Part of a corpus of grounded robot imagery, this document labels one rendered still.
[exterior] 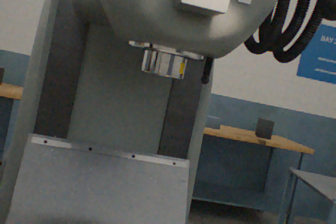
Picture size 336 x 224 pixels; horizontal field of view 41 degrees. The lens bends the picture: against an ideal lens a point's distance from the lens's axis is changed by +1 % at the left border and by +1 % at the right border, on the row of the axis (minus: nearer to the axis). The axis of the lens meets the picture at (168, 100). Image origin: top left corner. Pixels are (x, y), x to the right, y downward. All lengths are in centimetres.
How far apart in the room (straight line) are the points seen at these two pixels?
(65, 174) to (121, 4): 49
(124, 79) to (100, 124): 10
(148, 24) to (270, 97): 474
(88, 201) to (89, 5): 39
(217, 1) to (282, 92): 483
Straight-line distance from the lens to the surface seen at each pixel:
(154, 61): 47
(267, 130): 443
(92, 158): 86
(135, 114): 87
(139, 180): 86
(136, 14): 41
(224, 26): 42
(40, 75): 86
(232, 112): 498
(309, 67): 531
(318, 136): 544
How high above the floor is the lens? 128
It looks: 3 degrees down
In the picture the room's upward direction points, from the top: 12 degrees clockwise
